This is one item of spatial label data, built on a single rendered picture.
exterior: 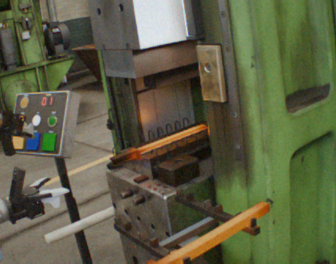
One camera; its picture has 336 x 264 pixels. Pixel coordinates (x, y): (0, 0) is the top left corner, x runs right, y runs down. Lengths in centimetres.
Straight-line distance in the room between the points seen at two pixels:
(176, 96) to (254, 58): 71
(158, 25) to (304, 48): 48
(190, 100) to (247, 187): 65
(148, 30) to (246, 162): 51
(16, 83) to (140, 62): 493
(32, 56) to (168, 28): 507
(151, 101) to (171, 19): 46
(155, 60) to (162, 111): 41
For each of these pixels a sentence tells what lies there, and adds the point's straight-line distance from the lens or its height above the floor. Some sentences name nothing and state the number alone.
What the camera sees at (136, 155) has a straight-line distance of 151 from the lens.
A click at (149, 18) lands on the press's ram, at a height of 146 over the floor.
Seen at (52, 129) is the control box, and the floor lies 106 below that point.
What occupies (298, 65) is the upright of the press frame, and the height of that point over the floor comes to 125.
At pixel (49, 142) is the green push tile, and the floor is 101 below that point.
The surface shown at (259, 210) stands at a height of 98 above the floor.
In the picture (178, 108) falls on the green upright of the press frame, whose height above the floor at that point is 105.
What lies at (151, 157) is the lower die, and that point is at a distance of 147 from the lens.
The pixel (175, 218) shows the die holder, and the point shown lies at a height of 83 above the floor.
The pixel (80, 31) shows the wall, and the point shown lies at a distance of 1065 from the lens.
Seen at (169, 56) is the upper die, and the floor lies 131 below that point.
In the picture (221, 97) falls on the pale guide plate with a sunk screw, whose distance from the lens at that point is 128.
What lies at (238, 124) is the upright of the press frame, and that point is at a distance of 129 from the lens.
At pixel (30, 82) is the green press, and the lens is 633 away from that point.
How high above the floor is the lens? 150
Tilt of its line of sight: 17 degrees down
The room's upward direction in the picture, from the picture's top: 8 degrees counter-clockwise
